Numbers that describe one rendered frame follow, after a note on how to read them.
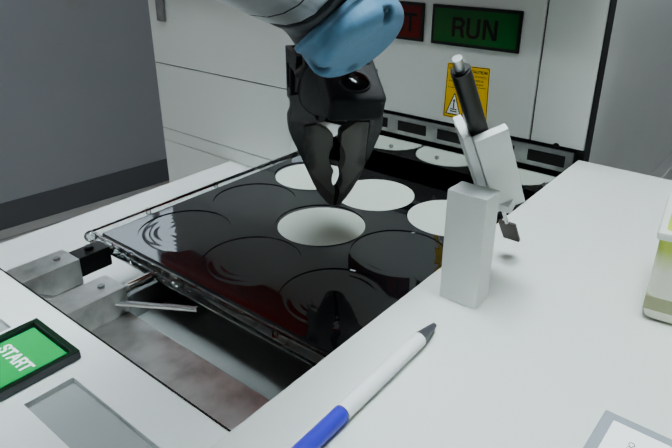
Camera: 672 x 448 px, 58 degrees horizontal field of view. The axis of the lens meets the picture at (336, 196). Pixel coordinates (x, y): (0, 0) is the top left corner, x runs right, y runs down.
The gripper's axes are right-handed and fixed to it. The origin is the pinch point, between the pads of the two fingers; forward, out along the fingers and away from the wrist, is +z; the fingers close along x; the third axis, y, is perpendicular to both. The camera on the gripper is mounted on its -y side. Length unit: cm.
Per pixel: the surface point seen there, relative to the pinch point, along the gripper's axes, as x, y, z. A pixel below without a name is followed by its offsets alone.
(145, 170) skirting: 40, 247, 88
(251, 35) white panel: 2.8, 46.3, -8.7
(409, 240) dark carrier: -8.5, 1.0, 6.6
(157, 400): 16.6, -25.0, 0.4
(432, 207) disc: -14.0, 8.3, 6.5
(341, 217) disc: -2.6, 8.0, 6.5
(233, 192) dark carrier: 9.0, 18.7, 6.6
